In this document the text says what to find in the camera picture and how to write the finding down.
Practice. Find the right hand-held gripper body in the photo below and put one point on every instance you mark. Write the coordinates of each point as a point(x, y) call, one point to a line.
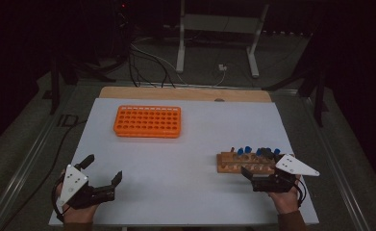
point(272, 183)

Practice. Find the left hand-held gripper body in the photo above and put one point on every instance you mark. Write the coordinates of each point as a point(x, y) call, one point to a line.
point(75, 183)

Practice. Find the blue capped test tube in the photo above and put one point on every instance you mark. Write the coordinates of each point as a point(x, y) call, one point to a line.
point(247, 149)
point(276, 151)
point(258, 152)
point(268, 149)
point(240, 151)

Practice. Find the wooden test tube rack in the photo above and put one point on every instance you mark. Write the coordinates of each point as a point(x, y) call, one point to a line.
point(230, 164)

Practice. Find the orange plastic test tube rack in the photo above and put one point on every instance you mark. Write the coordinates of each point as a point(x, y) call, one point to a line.
point(147, 122)

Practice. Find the person's right hand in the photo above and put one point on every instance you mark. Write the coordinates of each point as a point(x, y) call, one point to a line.
point(285, 202)

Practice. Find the person's left hand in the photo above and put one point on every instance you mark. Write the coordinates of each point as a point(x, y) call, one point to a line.
point(80, 215)

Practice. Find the white board mat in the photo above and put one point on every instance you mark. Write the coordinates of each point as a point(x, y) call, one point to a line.
point(192, 144)

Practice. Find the black floor stand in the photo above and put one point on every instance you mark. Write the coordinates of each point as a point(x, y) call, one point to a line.
point(55, 89)
point(318, 102)

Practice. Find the white plug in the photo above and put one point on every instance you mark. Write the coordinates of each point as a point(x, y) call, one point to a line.
point(222, 67)

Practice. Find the grey metal stand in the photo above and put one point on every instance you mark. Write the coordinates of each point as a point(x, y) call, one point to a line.
point(220, 23)

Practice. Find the dark equipment tower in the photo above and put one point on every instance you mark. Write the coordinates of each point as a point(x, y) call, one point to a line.
point(123, 22)

